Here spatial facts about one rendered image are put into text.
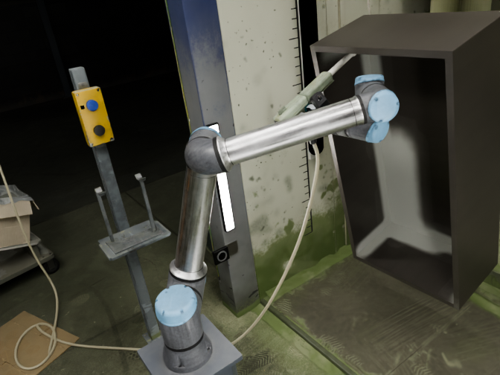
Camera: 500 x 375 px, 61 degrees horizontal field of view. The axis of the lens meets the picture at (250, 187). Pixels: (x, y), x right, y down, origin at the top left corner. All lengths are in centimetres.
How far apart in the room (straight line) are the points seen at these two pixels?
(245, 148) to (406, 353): 162
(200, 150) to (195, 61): 87
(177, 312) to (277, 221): 127
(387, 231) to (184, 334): 141
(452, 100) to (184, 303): 113
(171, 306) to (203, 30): 126
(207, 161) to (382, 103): 53
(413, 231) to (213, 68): 141
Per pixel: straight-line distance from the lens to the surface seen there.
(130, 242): 224
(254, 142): 128
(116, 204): 232
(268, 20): 235
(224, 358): 173
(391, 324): 268
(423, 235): 254
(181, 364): 171
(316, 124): 127
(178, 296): 161
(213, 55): 216
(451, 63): 149
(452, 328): 272
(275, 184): 255
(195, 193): 149
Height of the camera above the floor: 189
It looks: 26 degrees down
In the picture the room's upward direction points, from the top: 8 degrees counter-clockwise
